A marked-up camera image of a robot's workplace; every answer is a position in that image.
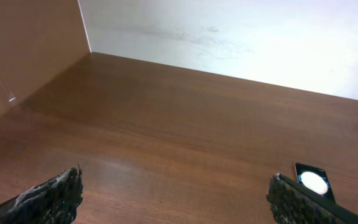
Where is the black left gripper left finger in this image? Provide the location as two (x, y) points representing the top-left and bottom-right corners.
(0, 167), (83, 224)

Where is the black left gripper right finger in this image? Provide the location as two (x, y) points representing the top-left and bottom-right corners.
(266, 173), (358, 224)

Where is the black smartphone with lit screen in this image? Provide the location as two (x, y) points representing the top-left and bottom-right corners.
(295, 163), (336, 202)

